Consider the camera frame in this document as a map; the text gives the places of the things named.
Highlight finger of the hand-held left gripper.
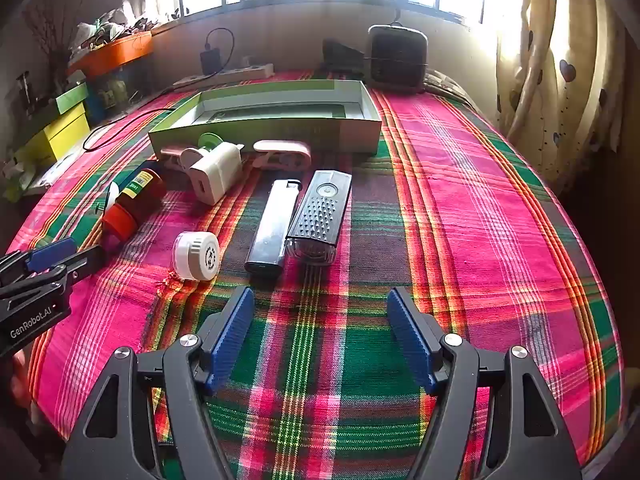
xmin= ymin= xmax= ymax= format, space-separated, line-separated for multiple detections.
xmin=0 ymin=244 xmax=108 ymax=311
xmin=0 ymin=238 xmax=77 ymax=283

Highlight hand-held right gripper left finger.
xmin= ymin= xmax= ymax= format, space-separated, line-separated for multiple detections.
xmin=62 ymin=286 xmax=256 ymax=480

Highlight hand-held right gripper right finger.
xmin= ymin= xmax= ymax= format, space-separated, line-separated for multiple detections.
xmin=386 ymin=286 xmax=584 ymax=480

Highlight red bottle yellow label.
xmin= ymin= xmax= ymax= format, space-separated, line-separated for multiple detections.
xmin=102 ymin=160 xmax=168 ymax=241

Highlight white round jar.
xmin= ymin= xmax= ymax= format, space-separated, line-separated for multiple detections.
xmin=172 ymin=231 xmax=221 ymax=280

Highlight silver rectangular lighter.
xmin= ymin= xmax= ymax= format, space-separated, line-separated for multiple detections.
xmin=243 ymin=178 xmax=304 ymax=277

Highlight pink oval gadget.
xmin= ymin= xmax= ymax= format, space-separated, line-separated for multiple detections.
xmin=252 ymin=139 xmax=312 ymax=174
xmin=158 ymin=146 xmax=189 ymax=169

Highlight black studded rectangular device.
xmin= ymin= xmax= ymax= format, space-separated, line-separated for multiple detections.
xmin=284 ymin=169 xmax=354 ymax=265

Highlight white charger adapter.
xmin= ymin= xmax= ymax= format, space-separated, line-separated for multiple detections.
xmin=188 ymin=141 xmax=245 ymax=206

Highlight green and white spool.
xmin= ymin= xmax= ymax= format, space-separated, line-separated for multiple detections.
xmin=177 ymin=132 xmax=224 ymax=171

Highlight green cardboard box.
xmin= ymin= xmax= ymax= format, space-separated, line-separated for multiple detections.
xmin=148 ymin=79 xmax=384 ymax=157

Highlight white long package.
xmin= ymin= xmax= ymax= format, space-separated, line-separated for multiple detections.
xmin=30 ymin=152 xmax=84 ymax=194

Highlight yellow box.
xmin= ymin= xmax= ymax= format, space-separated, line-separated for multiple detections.
xmin=20 ymin=105 xmax=91 ymax=161

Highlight plaid blanket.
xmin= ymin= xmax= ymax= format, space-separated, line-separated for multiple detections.
xmin=10 ymin=67 xmax=627 ymax=480

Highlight blue box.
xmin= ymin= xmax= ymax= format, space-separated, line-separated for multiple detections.
xmin=84 ymin=87 xmax=109 ymax=126

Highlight orange plastic tray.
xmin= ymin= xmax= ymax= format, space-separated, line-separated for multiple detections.
xmin=67 ymin=30 xmax=154 ymax=77

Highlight dried branches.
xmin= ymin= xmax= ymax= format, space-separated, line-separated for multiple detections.
xmin=22 ymin=0 xmax=69 ymax=76

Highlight pile of crumpled bags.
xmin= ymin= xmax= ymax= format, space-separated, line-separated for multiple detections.
xmin=70 ymin=7 xmax=161 ymax=54

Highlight white power strip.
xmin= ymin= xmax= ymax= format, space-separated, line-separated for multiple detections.
xmin=172 ymin=63 xmax=275 ymax=87

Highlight black charger brick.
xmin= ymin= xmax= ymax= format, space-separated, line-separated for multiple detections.
xmin=200 ymin=49 xmax=224 ymax=75

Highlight grey and black fan heater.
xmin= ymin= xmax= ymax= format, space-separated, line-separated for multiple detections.
xmin=367 ymin=22 xmax=430 ymax=94

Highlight cream heart-print curtain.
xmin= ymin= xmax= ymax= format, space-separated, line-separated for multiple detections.
xmin=495 ymin=0 xmax=627 ymax=197

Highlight black window latch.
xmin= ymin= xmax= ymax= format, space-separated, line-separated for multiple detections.
xmin=392 ymin=0 xmax=419 ymax=24

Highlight black cable with plug end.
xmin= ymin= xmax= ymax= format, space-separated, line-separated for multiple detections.
xmin=82 ymin=107 xmax=176 ymax=152

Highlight black looped charger cable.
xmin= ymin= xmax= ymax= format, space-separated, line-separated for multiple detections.
xmin=204 ymin=27 xmax=236 ymax=79

